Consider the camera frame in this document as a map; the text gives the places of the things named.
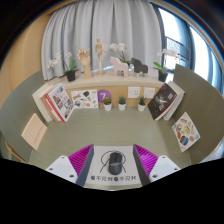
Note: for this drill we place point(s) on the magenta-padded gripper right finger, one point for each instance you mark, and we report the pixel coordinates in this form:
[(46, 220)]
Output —
[(164, 165)]

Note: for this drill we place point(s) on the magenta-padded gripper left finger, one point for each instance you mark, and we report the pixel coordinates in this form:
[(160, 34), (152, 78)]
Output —
[(61, 165)]

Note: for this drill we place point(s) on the black computer mouse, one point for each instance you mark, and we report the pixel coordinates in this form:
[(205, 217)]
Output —
[(115, 163)]

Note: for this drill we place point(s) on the white printed mouse pad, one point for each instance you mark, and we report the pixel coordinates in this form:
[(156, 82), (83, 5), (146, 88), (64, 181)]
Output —
[(131, 166)]

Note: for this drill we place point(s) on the colourful sticker sheet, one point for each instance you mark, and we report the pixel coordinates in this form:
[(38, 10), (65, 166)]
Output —
[(186, 131)]

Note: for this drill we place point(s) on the pale orange paper card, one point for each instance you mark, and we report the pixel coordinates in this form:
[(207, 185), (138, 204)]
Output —
[(34, 131)]

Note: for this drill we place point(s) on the small succulent in white pot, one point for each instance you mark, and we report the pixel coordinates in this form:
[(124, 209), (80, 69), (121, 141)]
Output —
[(107, 107), (122, 106), (141, 107)]

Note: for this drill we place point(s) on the red-edged photo magazine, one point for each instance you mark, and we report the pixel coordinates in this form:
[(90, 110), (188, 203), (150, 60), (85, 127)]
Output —
[(61, 101)]

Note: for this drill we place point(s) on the black red-edged book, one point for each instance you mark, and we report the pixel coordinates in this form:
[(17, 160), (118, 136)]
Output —
[(161, 101)]

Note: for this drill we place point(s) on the thick white book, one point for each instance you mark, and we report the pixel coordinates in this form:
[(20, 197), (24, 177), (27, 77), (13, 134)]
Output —
[(39, 101)]

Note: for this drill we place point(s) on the white illustrated card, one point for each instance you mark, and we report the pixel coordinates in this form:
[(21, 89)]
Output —
[(83, 99)]

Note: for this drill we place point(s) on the green felt divider panel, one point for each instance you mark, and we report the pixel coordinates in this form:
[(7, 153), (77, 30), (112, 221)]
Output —
[(203, 100), (16, 106)]

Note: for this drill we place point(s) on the round purple sign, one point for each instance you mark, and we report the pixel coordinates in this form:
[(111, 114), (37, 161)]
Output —
[(104, 95)]

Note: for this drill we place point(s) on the white orchid in black pot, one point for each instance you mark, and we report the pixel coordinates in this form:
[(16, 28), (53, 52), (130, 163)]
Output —
[(124, 59), (162, 76), (70, 76)]

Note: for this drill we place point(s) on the light wooden desk shelf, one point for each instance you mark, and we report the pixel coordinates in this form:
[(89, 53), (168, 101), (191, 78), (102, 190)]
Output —
[(110, 81)]

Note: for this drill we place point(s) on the black horse figurine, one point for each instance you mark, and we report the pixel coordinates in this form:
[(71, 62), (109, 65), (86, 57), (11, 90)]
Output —
[(140, 66)]

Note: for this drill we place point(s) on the wooden hand model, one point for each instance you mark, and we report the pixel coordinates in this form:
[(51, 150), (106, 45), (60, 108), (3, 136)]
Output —
[(85, 60)]

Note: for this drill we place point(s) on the pink horse figurine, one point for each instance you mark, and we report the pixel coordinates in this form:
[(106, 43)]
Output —
[(119, 65)]

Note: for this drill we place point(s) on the wooden artist mannequin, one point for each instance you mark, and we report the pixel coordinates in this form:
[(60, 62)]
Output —
[(99, 53)]

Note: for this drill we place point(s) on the dark-framed window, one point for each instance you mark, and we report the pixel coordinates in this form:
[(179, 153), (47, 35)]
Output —
[(200, 50)]

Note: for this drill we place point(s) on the grey white curtain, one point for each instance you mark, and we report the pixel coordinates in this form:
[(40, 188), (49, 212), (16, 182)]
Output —
[(100, 23)]

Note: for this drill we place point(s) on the white wall socket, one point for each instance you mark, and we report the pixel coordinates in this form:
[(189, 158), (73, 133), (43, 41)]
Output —
[(134, 92), (149, 93)]

